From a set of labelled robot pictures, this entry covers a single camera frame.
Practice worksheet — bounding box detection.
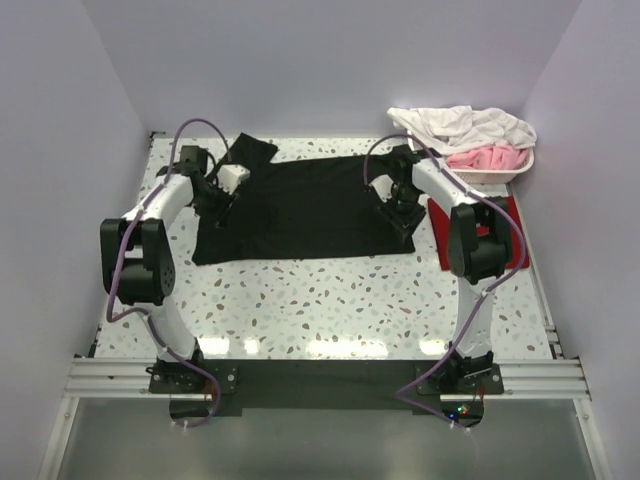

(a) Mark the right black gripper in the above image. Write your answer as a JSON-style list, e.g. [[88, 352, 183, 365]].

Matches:
[[376, 184, 426, 243]]

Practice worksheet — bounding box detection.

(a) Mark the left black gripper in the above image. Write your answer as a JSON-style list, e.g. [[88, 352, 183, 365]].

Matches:
[[192, 178, 239, 228]]

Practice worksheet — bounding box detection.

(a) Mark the black t shirt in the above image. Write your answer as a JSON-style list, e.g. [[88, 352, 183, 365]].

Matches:
[[192, 134, 415, 266]]

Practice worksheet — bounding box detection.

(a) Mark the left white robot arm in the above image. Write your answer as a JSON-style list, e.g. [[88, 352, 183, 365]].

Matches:
[[99, 145, 250, 392]]

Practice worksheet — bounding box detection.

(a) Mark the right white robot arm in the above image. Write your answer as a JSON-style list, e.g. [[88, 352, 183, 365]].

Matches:
[[369, 147, 517, 393]]

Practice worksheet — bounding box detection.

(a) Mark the white perforated laundry basket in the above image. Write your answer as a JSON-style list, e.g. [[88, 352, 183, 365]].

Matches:
[[432, 148, 535, 184]]

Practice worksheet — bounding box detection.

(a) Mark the white crumpled t shirt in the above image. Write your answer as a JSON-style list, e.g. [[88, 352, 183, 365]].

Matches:
[[387, 105, 537, 156]]

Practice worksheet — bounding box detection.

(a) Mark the pink crumpled t shirt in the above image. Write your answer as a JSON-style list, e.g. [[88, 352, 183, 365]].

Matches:
[[446, 146, 530, 171]]

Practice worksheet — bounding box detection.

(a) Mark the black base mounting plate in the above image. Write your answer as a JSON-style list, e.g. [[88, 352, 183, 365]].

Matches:
[[146, 358, 505, 427]]

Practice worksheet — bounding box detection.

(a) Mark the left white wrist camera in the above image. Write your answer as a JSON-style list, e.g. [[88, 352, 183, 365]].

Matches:
[[216, 164, 250, 194]]

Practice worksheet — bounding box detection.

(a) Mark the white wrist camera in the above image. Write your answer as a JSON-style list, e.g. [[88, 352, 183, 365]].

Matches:
[[369, 175, 394, 203], [216, 164, 250, 194]]

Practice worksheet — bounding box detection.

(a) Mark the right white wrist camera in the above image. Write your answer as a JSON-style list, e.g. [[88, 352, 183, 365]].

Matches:
[[369, 175, 394, 203]]

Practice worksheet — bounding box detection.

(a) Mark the aluminium extrusion rail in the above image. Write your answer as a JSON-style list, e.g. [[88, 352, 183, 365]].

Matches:
[[63, 358, 591, 400]]

